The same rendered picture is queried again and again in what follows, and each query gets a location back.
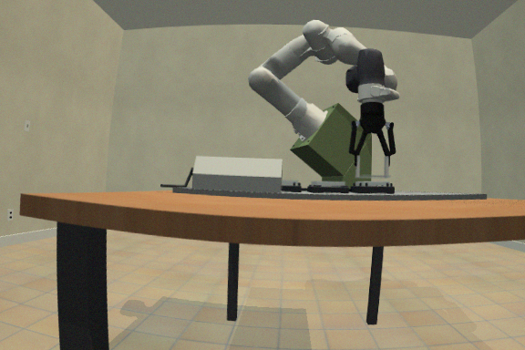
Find beige operator button panel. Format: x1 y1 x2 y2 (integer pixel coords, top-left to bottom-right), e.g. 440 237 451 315
160 156 283 193

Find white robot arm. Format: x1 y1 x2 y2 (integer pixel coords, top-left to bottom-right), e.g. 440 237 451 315
248 20 399 142

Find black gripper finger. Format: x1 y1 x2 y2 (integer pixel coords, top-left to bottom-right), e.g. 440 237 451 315
376 121 396 175
349 120 372 178

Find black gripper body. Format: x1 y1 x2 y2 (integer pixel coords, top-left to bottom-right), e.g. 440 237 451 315
359 102 386 134

